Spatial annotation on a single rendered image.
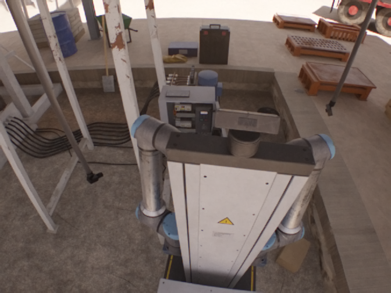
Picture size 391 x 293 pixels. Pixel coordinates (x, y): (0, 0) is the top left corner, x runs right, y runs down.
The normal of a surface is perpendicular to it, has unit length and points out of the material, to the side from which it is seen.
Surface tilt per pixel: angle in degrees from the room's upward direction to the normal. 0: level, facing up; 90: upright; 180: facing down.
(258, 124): 61
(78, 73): 90
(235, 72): 90
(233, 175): 90
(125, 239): 0
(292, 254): 0
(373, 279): 0
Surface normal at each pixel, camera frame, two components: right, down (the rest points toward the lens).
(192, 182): -0.15, 0.71
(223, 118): -0.14, 0.29
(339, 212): 0.00, -0.70
